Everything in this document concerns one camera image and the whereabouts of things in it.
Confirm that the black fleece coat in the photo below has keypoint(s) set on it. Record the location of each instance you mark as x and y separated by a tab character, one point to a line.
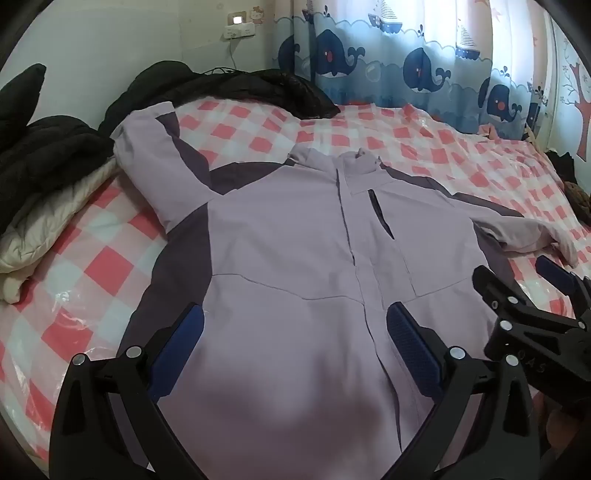
46	152

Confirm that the lilac and purple jacket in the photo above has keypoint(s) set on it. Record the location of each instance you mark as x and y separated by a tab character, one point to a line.
286	240

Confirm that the white wardrobe with tree sticker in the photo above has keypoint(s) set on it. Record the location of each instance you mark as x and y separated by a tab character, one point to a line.
577	92

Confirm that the pink checkered bed sheet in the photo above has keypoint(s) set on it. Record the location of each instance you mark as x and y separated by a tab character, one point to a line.
415	143

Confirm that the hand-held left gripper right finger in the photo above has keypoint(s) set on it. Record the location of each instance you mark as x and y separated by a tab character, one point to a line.
411	346

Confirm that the cartoon cat wall sticker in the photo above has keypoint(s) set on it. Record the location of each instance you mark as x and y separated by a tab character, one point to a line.
255	16

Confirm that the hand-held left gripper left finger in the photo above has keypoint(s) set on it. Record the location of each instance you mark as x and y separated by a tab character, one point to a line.
178	350

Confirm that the whale print curtain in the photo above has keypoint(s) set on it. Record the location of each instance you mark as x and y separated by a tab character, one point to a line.
415	46

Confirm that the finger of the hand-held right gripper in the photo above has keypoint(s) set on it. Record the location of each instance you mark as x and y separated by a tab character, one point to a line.
554	272
491	288

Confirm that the brown fuzzy cloth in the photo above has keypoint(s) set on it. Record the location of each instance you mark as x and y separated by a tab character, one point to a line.
579	196

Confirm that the dark clothes pile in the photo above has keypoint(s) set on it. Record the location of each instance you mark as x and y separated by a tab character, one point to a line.
561	164

